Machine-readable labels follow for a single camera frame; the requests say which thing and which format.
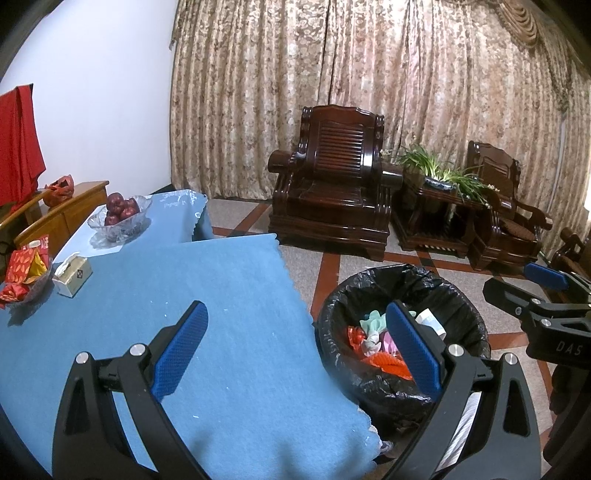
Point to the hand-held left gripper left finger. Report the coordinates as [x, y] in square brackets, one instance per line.
[182, 346]

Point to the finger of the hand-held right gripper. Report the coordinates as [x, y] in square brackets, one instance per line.
[503, 290]
[547, 276]

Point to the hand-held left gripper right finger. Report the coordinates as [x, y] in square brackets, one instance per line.
[413, 350]

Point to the pink wrapper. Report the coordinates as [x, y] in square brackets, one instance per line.
[390, 345]

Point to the large orange foam net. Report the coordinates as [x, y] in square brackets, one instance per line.
[390, 367]

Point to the green glove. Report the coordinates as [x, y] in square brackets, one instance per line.
[374, 323]

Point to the red foil wrapper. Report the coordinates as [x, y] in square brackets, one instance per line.
[358, 337]

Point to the trash bin with black bag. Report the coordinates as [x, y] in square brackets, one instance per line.
[397, 286]

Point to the dark wooden chair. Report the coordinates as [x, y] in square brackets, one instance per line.
[572, 244]

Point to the dark wooden armchair with cushion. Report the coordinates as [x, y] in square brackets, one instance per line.
[498, 230]

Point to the blue felt table cloth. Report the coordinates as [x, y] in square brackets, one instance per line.
[231, 300]

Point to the dark wooden side table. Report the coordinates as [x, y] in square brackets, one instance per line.
[434, 226]

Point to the light blue plastic tablecloth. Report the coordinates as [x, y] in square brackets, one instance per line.
[175, 217]

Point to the glass fruit bowl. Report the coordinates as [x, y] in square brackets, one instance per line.
[122, 230]

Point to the tissue box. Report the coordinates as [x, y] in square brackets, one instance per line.
[71, 277]

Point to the red apple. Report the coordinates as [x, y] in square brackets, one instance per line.
[132, 206]
[115, 201]
[111, 219]

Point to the green potted plant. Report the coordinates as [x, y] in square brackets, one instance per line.
[429, 164]

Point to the glass candy bowl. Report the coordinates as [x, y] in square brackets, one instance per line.
[32, 290]

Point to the yellow packet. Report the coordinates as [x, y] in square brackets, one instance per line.
[36, 272]

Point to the large dark wooden armchair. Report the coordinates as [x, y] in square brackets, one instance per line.
[332, 198]

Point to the light wooden cabinet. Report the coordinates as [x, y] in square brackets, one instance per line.
[78, 207]

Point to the red crumpled packet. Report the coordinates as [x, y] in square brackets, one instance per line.
[14, 295]

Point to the red patterned packet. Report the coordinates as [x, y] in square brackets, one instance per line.
[21, 265]

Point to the red plastic bag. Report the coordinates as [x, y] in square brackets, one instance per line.
[59, 191]

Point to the red cloth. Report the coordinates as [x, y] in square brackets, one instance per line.
[21, 147]

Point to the beige floral curtain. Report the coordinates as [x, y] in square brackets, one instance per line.
[323, 60]

